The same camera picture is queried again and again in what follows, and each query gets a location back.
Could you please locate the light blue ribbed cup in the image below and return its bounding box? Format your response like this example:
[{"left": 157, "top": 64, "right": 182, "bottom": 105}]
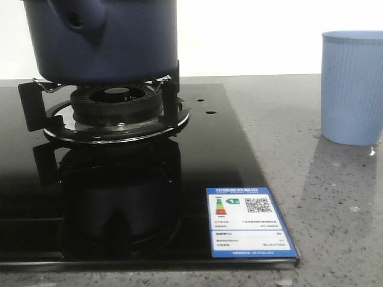
[{"left": 321, "top": 30, "right": 382, "bottom": 146}]

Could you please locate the black right pot support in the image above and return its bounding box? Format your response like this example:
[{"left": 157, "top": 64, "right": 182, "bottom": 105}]
[{"left": 18, "top": 68, "right": 190, "bottom": 145}]

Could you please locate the dark blue cooking pot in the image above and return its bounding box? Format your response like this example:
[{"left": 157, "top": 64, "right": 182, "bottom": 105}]
[{"left": 23, "top": 1, "right": 178, "bottom": 86}]

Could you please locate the black right gas burner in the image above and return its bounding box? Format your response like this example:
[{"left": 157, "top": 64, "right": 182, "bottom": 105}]
[{"left": 70, "top": 85, "right": 162, "bottom": 126}]

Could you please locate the blue energy label sticker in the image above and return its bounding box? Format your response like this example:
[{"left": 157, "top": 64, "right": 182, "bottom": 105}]
[{"left": 206, "top": 187, "right": 299, "bottom": 260}]

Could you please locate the black glass gas stove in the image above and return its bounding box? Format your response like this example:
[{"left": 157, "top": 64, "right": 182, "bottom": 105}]
[{"left": 1, "top": 84, "right": 300, "bottom": 270}]

